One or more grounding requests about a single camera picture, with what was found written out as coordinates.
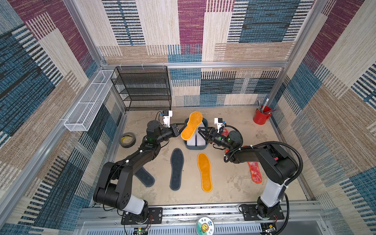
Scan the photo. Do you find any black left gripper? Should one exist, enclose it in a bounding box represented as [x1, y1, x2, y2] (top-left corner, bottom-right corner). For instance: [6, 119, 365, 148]
[156, 124, 188, 146]

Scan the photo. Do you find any large white mesh insole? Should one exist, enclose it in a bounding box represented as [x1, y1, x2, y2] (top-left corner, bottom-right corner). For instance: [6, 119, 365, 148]
[187, 134, 197, 147]

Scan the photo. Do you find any orange fleece insole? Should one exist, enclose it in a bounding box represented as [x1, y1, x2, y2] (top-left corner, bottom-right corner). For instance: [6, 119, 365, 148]
[181, 111, 203, 141]
[197, 153, 213, 193]

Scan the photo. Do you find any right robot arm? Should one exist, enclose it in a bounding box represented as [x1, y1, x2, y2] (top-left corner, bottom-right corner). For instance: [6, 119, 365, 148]
[198, 127, 303, 220]

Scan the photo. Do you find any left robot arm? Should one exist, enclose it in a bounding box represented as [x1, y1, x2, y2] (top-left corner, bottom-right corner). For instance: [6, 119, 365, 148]
[93, 120, 187, 220]

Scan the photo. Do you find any teal plastic storage box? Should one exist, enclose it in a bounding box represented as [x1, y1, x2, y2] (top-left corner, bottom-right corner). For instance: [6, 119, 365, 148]
[184, 118, 208, 150]

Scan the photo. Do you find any red patterned insole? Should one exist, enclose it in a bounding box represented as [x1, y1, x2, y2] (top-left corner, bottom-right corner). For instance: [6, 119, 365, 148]
[248, 162, 262, 184]
[222, 128, 229, 153]

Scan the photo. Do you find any dark grey felt insole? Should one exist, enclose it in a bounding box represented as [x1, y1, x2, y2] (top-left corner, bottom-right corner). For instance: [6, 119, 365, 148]
[170, 148, 184, 191]

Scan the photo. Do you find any roll of tape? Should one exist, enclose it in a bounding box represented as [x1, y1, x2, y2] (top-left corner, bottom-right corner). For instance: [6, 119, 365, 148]
[119, 132, 136, 148]

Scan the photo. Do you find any red pen cup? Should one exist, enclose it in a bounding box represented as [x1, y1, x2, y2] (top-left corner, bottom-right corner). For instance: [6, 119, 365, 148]
[253, 100, 273, 125]

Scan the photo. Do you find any round green sticker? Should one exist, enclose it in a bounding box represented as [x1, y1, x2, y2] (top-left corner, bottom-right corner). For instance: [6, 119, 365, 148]
[196, 216, 215, 235]

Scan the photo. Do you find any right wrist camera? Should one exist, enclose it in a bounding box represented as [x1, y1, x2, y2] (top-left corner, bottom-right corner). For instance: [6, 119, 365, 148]
[214, 118, 226, 133]

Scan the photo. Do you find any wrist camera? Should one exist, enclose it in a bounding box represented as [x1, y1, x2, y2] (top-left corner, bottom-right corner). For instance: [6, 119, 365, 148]
[160, 110, 173, 128]
[214, 118, 226, 133]

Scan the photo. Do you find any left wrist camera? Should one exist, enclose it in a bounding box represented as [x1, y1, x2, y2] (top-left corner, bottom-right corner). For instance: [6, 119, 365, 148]
[160, 110, 173, 128]

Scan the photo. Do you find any black wire shelf rack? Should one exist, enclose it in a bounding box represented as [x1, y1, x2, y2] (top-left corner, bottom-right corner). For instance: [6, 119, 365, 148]
[111, 66, 172, 111]

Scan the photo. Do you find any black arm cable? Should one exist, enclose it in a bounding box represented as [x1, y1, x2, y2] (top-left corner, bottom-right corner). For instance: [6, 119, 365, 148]
[223, 124, 304, 235]

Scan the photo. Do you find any white wire mesh basket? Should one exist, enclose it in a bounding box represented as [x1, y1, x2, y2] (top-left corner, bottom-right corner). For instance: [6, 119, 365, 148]
[64, 70, 113, 132]

